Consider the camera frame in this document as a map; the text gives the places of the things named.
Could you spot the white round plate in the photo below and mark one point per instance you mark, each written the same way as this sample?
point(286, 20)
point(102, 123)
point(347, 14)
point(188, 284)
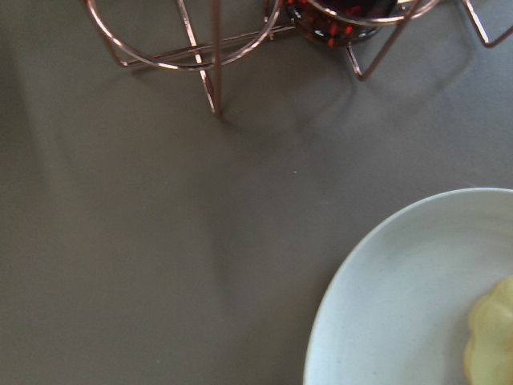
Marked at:
point(396, 310)

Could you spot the glazed donut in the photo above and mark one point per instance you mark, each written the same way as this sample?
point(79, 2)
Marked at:
point(488, 355)

